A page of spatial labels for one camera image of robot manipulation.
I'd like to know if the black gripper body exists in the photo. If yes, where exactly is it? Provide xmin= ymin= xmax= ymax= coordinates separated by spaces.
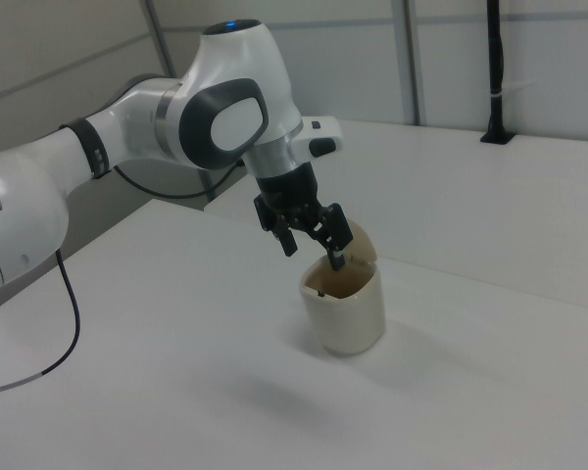
xmin=253 ymin=164 xmax=322 ymax=217

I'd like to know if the cream bin lid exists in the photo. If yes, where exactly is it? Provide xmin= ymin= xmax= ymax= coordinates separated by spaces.
xmin=343 ymin=218 xmax=378 ymax=268

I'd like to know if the small white trash bin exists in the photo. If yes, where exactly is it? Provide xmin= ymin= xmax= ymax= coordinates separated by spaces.
xmin=298 ymin=218 xmax=387 ymax=357

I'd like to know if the black pole with base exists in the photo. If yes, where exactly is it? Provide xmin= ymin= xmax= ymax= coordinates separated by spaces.
xmin=479 ymin=0 xmax=516 ymax=146

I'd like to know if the grey partition post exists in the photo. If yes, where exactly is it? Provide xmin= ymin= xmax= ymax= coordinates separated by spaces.
xmin=146 ymin=0 xmax=178 ymax=80
xmin=392 ymin=0 xmax=425 ymax=126

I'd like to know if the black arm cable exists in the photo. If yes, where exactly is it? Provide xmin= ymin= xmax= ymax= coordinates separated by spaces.
xmin=0 ymin=161 xmax=244 ymax=396

